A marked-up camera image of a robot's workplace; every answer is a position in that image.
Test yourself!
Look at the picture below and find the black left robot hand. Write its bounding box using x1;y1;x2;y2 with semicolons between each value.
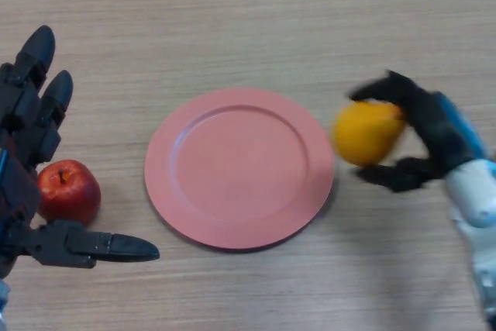
0;25;160;278

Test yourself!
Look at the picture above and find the yellow pear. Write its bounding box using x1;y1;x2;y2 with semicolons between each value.
332;101;408;167

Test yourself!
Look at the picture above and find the pink round plate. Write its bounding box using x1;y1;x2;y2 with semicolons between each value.
144;88;336;251

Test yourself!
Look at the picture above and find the red apple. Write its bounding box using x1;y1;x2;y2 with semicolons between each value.
36;159;102;227

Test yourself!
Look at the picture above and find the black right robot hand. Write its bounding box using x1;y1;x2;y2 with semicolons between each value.
346;70;489;193

